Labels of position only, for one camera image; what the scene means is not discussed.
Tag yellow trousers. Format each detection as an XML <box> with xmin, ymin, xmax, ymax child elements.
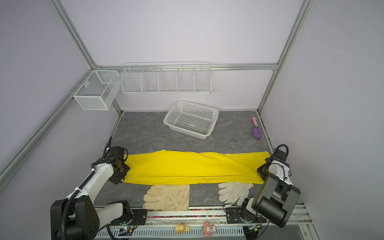
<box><xmin>124</xmin><ymin>150</ymin><xmax>270</xmax><ymax>186</ymax></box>

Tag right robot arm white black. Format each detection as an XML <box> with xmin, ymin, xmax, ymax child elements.
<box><xmin>240</xmin><ymin>157</ymin><xmax>301</xmax><ymax>228</ymax></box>

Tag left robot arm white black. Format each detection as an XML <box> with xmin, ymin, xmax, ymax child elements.
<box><xmin>50</xmin><ymin>156</ymin><xmax>133</xmax><ymax>240</ymax></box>

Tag purple pink small brush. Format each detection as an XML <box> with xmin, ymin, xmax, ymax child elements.
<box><xmin>252</xmin><ymin>117</ymin><xmax>263</xmax><ymax>141</ymax></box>

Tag white knit cotton glove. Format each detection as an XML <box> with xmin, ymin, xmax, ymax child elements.
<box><xmin>218</xmin><ymin>182</ymin><xmax>254</xmax><ymax>205</ymax></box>

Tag beige leather work glove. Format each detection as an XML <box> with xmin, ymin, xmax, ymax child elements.
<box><xmin>143</xmin><ymin>185</ymin><xmax>190</xmax><ymax>212</ymax></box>

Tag pink doll toy figure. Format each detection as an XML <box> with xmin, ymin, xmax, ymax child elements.
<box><xmin>203</xmin><ymin>222</ymin><xmax>216</xmax><ymax>238</ymax></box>

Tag colourful bead strip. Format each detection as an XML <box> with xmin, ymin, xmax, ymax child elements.
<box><xmin>147</xmin><ymin>207</ymin><xmax>226</xmax><ymax>219</ymax></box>

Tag white plastic perforated basket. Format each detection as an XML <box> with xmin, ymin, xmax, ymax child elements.
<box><xmin>163</xmin><ymin>100</ymin><xmax>219</xmax><ymax>140</ymax></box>

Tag yellow duck toy figure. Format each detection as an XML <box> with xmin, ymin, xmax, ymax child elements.
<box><xmin>175</xmin><ymin>223</ymin><xmax>190</xmax><ymax>235</ymax></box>

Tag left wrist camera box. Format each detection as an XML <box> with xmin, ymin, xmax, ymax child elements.
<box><xmin>108</xmin><ymin>146</ymin><xmax>128</xmax><ymax>160</ymax></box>

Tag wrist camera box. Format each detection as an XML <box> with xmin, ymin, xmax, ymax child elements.
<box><xmin>273</xmin><ymin>144</ymin><xmax>289</xmax><ymax>162</ymax></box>
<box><xmin>108</xmin><ymin>146</ymin><xmax>128</xmax><ymax>160</ymax></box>

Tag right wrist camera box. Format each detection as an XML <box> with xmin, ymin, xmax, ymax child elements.
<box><xmin>273</xmin><ymin>144</ymin><xmax>289</xmax><ymax>162</ymax></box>

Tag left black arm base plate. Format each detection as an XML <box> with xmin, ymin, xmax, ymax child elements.
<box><xmin>118</xmin><ymin>209</ymin><xmax>148</xmax><ymax>226</ymax></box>

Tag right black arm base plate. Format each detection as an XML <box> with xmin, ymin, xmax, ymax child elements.
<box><xmin>224</xmin><ymin>207</ymin><xmax>268</xmax><ymax>224</ymax></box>

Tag white mesh wall box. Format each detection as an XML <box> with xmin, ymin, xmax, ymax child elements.
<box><xmin>74</xmin><ymin>70</ymin><xmax>122</xmax><ymax>111</ymax></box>

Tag white wire wall shelf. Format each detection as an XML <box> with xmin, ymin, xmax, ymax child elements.
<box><xmin>121</xmin><ymin>62</ymin><xmax>212</xmax><ymax>95</ymax></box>

